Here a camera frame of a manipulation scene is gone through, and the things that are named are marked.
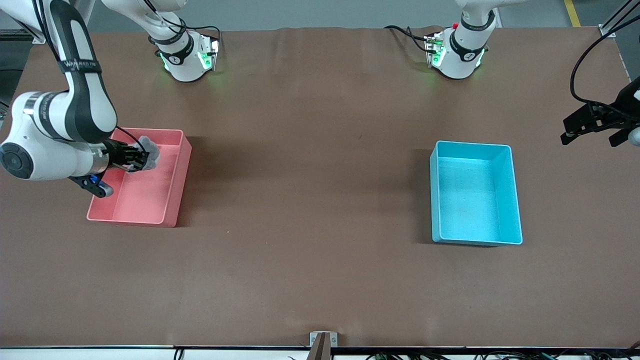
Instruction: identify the grey plush toy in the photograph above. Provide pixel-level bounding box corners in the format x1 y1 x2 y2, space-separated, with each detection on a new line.
136 135 162 172

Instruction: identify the pink plastic box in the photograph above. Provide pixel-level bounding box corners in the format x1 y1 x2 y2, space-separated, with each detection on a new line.
86 127 193 228

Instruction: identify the blue plastic box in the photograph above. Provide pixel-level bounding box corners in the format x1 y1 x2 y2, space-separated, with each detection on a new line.
429 140 524 247

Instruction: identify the brown table cover sheet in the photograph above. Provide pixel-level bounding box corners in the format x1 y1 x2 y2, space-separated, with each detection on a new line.
0 26 640 349

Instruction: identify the slanted aluminium strut with bracket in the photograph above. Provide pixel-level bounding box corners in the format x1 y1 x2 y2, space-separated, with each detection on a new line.
0 27 49 45
599 0 640 39

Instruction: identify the black right arm base cable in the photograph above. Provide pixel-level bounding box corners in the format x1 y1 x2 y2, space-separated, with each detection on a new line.
147 0 222 51

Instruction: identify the black arm base cable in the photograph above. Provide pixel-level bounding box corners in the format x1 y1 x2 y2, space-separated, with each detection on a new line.
383 24 432 53
147 0 222 51

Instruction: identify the black left arm base cable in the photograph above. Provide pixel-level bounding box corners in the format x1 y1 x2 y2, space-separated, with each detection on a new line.
383 24 432 53

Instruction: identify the metal bracket with brown bar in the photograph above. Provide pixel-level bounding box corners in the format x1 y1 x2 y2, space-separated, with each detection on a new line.
309 331 339 360

